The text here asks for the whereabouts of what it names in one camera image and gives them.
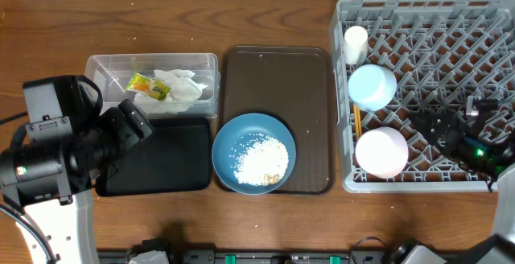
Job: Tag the brown serving tray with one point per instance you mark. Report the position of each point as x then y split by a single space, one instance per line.
294 85

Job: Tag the cream white cup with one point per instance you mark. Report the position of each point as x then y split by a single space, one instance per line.
355 44

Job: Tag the pink bowl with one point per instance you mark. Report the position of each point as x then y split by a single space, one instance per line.
382 152

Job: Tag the grey dishwasher rack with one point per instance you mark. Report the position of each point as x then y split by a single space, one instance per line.
441 52

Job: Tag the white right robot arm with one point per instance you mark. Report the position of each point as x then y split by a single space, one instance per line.
497 162

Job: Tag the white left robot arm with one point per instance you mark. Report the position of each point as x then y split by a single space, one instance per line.
47 173

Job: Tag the dark blue plate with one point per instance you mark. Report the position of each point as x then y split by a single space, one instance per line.
230 135

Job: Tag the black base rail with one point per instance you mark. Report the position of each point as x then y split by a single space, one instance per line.
157 251

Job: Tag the light blue saucer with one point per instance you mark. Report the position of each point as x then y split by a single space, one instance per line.
372 87

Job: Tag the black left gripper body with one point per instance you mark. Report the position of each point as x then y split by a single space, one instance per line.
116 135

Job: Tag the white napkin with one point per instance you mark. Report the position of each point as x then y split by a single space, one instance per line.
184 91

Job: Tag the yellow green snack wrapper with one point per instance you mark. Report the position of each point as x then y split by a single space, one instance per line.
148 86

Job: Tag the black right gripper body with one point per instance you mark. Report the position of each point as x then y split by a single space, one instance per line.
453 149

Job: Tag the leftover rice pile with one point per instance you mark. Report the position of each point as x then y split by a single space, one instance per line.
261 160

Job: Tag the clear plastic waste bin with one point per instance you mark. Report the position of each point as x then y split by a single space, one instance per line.
112 73

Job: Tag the black rectangular tray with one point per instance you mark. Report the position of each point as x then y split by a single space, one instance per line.
175 158

